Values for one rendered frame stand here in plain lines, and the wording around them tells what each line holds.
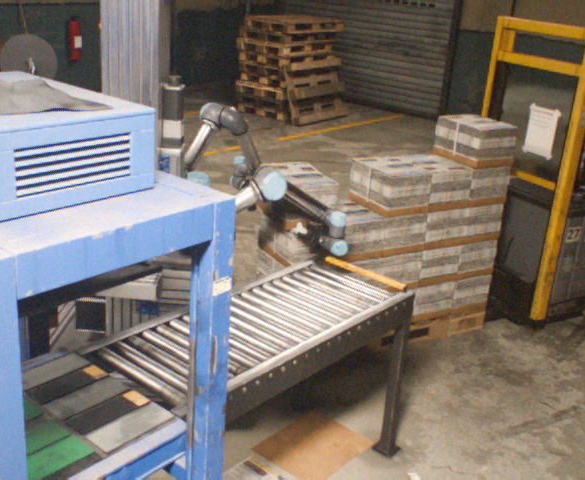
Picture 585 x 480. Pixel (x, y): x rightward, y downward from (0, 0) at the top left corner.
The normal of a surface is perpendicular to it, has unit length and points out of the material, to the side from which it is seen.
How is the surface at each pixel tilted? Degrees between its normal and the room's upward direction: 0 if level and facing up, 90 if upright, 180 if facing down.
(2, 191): 90
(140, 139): 90
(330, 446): 0
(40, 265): 90
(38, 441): 0
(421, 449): 0
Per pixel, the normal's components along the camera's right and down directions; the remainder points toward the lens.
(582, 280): 0.50, 0.34
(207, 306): -0.65, 0.22
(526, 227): -0.86, 0.12
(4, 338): 0.76, 0.28
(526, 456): 0.07, -0.93
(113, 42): -0.04, 0.35
